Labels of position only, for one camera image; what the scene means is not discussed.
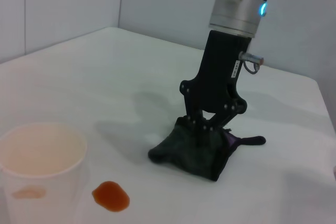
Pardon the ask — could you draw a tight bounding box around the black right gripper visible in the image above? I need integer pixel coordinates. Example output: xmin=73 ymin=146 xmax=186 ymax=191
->
xmin=179 ymin=29 xmax=254 ymax=147

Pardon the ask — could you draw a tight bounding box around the dark blue rag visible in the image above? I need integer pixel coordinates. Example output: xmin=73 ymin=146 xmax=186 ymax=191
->
xmin=148 ymin=115 xmax=267 ymax=183

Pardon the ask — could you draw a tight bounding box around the white paper cup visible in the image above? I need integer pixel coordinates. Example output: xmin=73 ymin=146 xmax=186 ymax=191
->
xmin=0 ymin=122 xmax=88 ymax=224

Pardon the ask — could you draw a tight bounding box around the brown water stain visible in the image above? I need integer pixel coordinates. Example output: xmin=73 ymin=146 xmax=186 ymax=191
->
xmin=91 ymin=180 xmax=131 ymax=213

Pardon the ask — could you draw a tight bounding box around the right gripper cable with plugs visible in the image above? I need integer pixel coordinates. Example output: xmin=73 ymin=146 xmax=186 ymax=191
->
xmin=237 ymin=50 xmax=265 ymax=75

